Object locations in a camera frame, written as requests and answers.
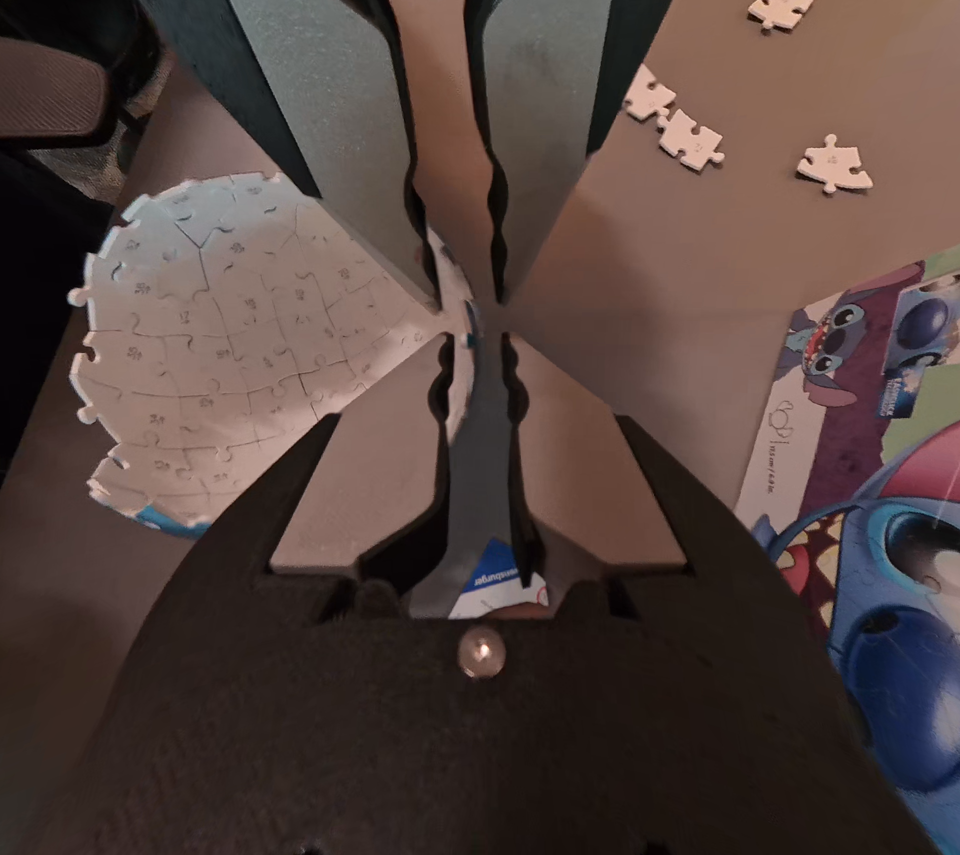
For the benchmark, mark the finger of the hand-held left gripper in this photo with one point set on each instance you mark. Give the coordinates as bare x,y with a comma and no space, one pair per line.
322,82
547,82

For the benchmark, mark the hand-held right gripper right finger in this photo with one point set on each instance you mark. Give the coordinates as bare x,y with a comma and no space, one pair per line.
600,495

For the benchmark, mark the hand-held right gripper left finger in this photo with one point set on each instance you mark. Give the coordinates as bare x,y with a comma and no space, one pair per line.
360,495

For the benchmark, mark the blue puzzle ball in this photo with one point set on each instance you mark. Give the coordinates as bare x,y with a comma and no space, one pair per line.
225,330

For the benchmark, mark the white puzzle piece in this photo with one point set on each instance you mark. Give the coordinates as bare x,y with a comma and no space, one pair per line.
690,141
780,4
649,94
832,165

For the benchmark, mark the printed puzzle box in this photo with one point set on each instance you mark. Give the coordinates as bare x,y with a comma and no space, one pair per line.
862,495

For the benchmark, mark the white instruction leaflet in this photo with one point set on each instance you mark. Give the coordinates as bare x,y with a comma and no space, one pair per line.
487,581

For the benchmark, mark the grey office chair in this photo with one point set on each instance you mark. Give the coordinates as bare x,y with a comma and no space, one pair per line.
52,90

